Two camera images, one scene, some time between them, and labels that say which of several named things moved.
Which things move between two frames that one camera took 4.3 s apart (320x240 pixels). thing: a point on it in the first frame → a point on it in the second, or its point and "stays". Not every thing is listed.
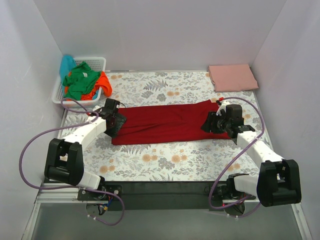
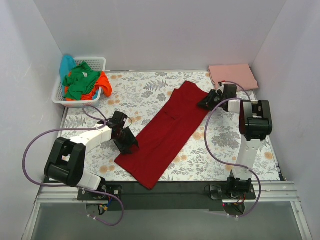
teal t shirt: x=67 y=63 stays
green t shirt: x=80 y=81 stays
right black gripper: x=213 y=124 → x=213 y=99
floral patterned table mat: x=201 y=160 stays
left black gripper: x=114 y=123 → x=124 y=141
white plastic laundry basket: x=97 y=63 stays
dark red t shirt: x=166 y=122 → x=160 y=145
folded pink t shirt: x=232 y=77 stays
